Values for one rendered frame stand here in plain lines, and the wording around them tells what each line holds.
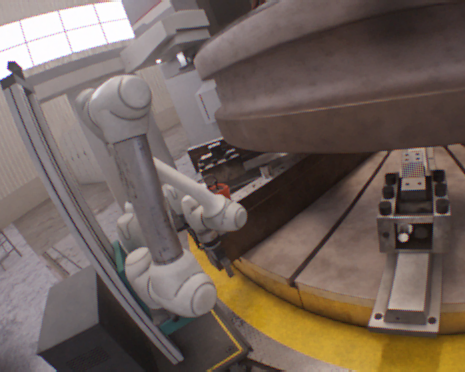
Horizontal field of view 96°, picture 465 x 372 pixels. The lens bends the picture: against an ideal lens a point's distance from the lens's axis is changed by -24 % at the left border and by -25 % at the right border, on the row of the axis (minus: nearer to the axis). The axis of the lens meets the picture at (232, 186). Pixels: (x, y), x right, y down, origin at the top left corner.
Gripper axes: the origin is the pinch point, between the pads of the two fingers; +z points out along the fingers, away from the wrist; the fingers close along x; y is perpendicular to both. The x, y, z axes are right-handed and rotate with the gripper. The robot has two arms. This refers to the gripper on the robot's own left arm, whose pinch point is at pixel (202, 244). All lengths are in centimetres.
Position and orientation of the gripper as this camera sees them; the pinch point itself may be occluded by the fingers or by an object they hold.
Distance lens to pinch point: 153.1
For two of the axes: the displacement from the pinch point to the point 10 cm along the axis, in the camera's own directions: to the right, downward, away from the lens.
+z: 3.5, 8.7, 3.5
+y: 8.2, -4.7, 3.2
